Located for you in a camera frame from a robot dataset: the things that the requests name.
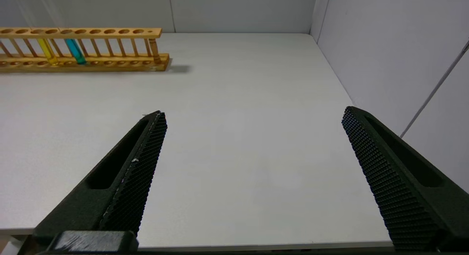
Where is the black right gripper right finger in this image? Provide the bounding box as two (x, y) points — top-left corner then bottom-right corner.
(341, 106), (469, 248)

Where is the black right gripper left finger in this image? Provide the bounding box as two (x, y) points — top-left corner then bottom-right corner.
(32, 110), (168, 245)

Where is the wooden test tube rack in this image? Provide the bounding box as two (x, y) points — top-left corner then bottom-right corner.
(0, 27), (171, 73)

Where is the glass tube with teal liquid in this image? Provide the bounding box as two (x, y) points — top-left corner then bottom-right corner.
(40, 0), (87, 64)

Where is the glass tube with yellow liquid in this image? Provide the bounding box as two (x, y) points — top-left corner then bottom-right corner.
(13, 0), (59, 65)

